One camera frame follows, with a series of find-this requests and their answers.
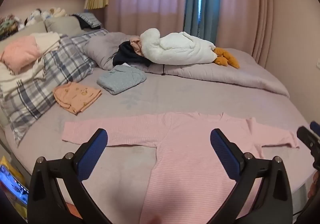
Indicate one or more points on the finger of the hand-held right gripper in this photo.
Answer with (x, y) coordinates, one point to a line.
(316, 127)
(308, 140)

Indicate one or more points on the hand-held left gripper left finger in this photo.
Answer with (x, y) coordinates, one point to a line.
(92, 154)

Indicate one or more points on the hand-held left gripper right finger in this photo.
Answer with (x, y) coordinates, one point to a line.
(225, 154)

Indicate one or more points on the pink striped long-sleeve garment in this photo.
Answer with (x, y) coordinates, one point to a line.
(185, 144)

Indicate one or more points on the folded orange printed garment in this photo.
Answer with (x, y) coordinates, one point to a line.
(77, 96)

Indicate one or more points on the folded grey-blue garment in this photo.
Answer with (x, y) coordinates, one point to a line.
(120, 80)

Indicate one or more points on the lilac bed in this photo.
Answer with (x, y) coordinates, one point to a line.
(155, 104)

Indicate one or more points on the lilac duvet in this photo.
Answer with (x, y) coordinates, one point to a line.
(200, 73)

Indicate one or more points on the plaid pillow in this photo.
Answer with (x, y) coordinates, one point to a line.
(62, 63)

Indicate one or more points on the dark navy garment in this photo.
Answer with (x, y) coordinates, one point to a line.
(127, 56)

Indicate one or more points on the white goose plush toy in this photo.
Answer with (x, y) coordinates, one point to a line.
(182, 48)

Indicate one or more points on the peach garment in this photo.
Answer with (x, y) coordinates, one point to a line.
(136, 43)

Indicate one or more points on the cream garment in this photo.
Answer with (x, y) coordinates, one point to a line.
(47, 41)

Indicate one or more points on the striped pillow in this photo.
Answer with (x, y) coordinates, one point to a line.
(91, 20)

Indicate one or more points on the pink pleated curtain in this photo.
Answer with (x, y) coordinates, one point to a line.
(245, 8)

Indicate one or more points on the cream plush toy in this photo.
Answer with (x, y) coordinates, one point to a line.
(58, 12)

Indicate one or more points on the white and blue plush toy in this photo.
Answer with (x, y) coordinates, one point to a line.
(35, 17)

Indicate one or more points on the green patterned cloth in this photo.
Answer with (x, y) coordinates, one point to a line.
(8, 26)

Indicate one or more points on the blue curtain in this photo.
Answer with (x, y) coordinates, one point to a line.
(200, 1)

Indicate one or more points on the wall socket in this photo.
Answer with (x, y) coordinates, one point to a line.
(318, 64)

